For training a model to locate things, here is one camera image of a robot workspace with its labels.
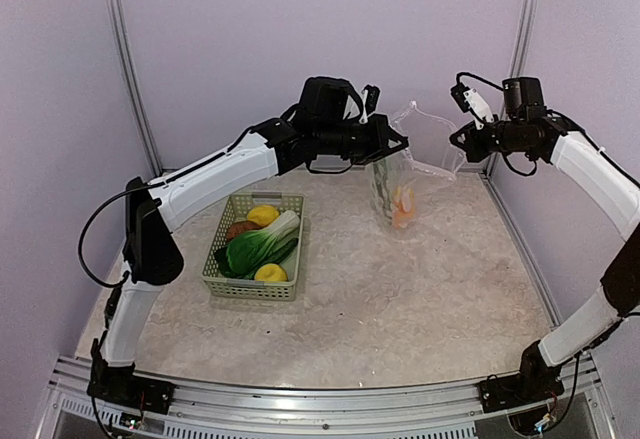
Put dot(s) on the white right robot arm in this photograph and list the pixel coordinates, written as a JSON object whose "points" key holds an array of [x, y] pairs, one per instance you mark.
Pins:
{"points": [[607, 236]]}

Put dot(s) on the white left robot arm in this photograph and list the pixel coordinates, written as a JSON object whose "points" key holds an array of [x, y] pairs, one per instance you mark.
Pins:
{"points": [[154, 210]]}

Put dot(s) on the beige perforated plastic basket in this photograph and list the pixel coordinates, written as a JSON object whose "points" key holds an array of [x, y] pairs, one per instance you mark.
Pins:
{"points": [[236, 209]]}

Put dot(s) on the aluminium frame post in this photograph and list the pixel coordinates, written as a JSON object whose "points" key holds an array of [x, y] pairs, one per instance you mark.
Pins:
{"points": [[523, 37], [127, 65]]}

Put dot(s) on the left aluminium frame post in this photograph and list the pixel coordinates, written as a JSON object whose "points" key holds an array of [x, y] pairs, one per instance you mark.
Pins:
{"points": [[127, 65]]}

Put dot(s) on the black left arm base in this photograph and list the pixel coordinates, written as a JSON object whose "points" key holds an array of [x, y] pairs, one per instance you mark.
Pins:
{"points": [[120, 386]]}

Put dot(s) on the yellow lemon toy front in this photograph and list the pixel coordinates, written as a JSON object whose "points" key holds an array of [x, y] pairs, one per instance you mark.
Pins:
{"points": [[271, 273]]}

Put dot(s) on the green cucumber toy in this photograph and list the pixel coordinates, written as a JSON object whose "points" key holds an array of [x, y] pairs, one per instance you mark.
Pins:
{"points": [[382, 181]]}

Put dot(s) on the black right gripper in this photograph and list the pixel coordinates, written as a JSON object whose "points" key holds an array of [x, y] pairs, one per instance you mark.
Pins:
{"points": [[475, 146]]}

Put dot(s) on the brown round cake toy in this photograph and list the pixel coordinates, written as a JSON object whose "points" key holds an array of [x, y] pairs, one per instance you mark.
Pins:
{"points": [[240, 227]]}

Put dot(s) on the yellow lemon toy back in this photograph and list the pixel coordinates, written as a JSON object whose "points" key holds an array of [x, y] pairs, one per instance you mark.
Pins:
{"points": [[263, 214]]}

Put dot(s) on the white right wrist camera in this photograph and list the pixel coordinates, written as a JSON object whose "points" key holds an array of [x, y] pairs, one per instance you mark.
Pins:
{"points": [[470, 101]]}

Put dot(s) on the green bok choy toy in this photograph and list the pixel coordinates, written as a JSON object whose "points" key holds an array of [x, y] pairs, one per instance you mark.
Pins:
{"points": [[245, 254]]}

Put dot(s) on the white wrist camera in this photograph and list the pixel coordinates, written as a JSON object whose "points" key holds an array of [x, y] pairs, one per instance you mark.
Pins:
{"points": [[369, 98], [470, 101]]}

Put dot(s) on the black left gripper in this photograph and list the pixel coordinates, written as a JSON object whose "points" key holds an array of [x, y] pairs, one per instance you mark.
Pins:
{"points": [[380, 147]]}

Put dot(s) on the front aluminium rail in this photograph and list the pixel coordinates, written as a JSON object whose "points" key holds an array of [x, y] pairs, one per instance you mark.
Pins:
{"points": [[202, 409]]}

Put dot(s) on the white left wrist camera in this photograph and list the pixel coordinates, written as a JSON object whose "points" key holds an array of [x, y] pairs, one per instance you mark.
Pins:
{"points": [[369, 98]]}

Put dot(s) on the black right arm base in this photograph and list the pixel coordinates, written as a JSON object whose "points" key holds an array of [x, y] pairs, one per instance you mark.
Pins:
{"points": [[522, 389]]}

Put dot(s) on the clear zip top bag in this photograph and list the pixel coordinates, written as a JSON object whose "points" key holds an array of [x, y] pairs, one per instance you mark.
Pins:
{"points": [[429, 164]]}

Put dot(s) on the yellow lemon toy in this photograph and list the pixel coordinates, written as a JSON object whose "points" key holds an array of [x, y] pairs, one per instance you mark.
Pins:
{"points": [[263, 214], [271, 273]]}

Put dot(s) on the right aluminium frame post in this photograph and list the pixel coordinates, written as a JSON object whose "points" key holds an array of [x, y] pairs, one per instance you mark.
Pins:
{"points": [[523, 37]]}

